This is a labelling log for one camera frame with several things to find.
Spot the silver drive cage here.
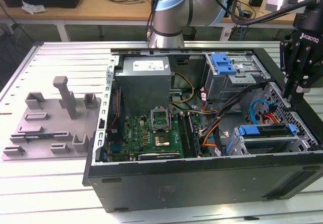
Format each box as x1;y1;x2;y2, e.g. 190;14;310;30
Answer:
203;53;273;110

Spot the black graphics card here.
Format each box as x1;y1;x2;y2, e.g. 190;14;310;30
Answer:
130;151;182;162

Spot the thin black hanging cable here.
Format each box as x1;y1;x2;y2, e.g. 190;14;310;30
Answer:
145;0;165;37

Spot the metal socket cover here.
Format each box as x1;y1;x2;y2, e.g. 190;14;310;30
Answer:
150;106;173;133

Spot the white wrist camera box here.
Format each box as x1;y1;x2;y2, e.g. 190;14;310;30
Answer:
264;0;313;12

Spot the wooden desk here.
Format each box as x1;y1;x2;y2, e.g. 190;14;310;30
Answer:
0;0;323;30

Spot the black open PC case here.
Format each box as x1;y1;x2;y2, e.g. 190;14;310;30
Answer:
82;46;323;213

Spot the RAM stick with blue label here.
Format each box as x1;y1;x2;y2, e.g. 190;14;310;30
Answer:
24;133;56;141

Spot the crumpled white plastic wrap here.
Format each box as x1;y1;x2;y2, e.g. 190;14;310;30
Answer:
21;0;47;15

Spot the silver disk bay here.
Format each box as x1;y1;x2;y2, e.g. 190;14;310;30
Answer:
225;123;311;157

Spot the thin wire locking lever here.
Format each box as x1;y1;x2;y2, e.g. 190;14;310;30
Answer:
168;106;174;132

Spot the orange wire bundle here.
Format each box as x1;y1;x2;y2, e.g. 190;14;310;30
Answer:
200;120;224;149

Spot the blue data wire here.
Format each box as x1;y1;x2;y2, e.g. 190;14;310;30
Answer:
251;98;276;126

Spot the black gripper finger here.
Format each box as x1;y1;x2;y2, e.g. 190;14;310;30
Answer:
279;39;300;101
290;47;323;104

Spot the CPU socket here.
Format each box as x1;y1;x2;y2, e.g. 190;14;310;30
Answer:
153;131;172;148

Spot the grey parts rack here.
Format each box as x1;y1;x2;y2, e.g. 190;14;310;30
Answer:
2;76;101;161

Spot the black waste bin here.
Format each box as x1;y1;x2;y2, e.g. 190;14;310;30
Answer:
183;27;196;42

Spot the black RAM slot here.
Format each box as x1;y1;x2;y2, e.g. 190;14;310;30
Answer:
186;112;202;157
177;112;194;158

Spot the blue plastic drive carrier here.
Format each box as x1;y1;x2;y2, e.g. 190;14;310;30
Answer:
211;53;238;75

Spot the thick black camera cable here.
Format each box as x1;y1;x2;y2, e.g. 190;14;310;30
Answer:
231;0;318;26

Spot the red orange power wire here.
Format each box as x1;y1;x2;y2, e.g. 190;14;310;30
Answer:
261;109;281;126

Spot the yellow black wire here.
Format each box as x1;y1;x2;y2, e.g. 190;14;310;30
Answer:
169;72;195;105

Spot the silver power supply unit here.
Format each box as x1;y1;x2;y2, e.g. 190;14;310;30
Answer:
115;57;173;115

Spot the green motherboard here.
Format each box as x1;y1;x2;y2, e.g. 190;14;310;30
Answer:
107;113;211;162

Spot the hard disk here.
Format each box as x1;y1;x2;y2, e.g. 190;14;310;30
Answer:
225;123;296;156

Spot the black cable bundle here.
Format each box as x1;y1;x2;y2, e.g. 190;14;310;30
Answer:
199;81;268;157

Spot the black box with blue side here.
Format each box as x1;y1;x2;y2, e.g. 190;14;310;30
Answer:
223;0;237;18

